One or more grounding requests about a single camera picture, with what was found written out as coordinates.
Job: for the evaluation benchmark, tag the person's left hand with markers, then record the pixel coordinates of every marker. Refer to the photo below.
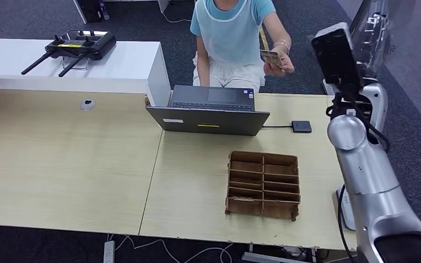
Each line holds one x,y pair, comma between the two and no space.
286,67

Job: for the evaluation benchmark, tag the small black USB box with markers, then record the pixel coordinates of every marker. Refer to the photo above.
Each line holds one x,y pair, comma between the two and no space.
301,127

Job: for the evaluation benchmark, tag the grey card reader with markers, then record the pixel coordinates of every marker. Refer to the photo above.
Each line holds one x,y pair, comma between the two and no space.
346,214

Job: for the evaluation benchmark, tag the wooden divided key box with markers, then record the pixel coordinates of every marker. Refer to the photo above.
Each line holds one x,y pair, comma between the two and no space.
262,181

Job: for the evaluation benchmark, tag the metal stanchion post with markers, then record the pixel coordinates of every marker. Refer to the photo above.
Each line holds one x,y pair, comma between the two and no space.
359,16

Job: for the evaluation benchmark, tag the person's left forearm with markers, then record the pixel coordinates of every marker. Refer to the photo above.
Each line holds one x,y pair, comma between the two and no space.
277,34

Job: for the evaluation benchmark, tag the white power strip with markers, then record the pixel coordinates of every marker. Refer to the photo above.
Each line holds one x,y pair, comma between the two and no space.
108,252

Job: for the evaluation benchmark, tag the black computer tower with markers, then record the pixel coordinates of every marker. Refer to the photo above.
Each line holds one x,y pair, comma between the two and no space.
89,11

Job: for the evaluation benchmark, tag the grey laptop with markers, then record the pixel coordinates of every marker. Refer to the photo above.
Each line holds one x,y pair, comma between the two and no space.
210,121

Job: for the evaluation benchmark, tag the white counter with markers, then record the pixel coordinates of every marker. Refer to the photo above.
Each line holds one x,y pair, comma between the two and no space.
123,61

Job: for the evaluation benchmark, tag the black remote controller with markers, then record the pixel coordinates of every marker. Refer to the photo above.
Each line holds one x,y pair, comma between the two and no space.
84,45

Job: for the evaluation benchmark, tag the person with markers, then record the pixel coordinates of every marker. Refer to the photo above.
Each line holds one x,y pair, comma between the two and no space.
228,36

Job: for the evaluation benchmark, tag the grey kiosk stand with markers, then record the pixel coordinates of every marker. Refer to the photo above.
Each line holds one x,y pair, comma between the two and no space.
401,21

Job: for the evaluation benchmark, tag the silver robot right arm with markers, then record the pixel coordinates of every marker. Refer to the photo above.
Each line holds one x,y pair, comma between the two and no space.
366,170

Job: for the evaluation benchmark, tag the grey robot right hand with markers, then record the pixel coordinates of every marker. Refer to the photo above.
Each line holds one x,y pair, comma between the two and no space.
375,43

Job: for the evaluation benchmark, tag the person's right forearm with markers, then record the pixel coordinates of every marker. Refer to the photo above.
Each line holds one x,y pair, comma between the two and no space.
204,69

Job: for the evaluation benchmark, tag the grey metal table foot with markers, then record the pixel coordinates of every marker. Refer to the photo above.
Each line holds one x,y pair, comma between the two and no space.
261,258

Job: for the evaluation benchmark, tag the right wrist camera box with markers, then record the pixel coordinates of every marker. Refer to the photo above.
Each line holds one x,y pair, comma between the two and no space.
335,58

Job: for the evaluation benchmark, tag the ID card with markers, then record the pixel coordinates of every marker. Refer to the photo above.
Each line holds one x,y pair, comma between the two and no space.
271,58

